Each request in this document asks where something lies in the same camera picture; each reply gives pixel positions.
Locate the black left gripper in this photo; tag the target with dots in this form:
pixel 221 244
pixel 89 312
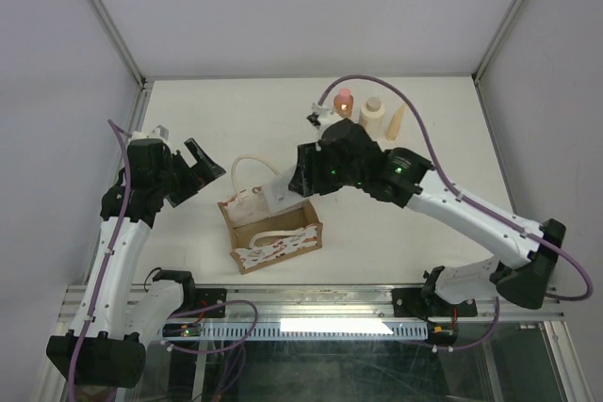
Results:
pixel 198 175

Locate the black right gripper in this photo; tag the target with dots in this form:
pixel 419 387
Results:
pixel 306 179

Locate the orange bottle with pink cap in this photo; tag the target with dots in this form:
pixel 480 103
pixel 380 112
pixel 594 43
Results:
pixel 343 103

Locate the cream bottle with round cap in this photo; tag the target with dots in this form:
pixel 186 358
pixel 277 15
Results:
pixel 371 116

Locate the burlap cat print canvas bag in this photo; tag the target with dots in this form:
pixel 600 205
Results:
pixel 260 237

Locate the tan cone shaped tube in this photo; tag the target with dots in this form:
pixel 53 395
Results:
pixel 393 128

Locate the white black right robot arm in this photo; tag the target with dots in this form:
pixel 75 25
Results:
pixel 522 260

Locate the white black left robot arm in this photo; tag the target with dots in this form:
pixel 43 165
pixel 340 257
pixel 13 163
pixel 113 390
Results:
pixel 106 343

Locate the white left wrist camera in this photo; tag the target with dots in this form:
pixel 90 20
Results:
pixel 159 132

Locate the aluminium mounting rail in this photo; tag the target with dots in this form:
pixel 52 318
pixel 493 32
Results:
pixel 274 302

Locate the slotted cable duct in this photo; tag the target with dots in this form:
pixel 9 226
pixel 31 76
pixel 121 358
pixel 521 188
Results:
pixel 302 329

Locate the aluminium enclosure frame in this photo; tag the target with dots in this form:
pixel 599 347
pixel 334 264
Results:
pixel 160 40

